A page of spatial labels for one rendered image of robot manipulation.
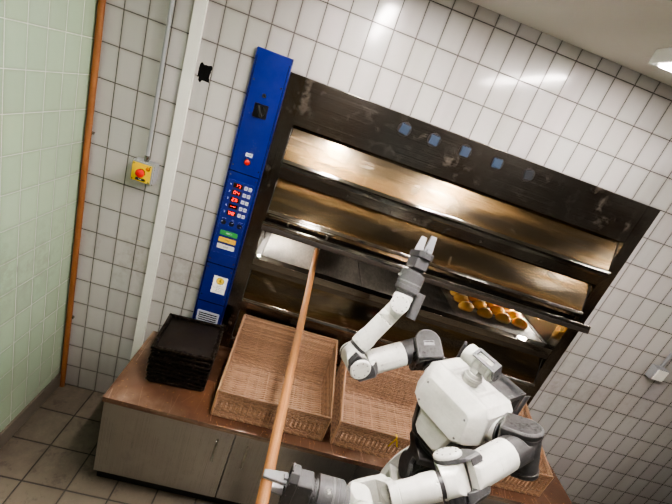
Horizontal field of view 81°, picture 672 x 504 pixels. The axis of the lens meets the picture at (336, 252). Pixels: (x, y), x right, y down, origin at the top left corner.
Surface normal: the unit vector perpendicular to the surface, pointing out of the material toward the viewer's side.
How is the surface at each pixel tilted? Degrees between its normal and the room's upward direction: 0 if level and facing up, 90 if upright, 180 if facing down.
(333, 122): 90
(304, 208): 70
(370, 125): 90
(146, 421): 90
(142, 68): 90
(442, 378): 45
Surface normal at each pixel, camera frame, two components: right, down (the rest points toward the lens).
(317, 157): 0.11, 0.05
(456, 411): -0.79, -0.05
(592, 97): 0.00, 0.37
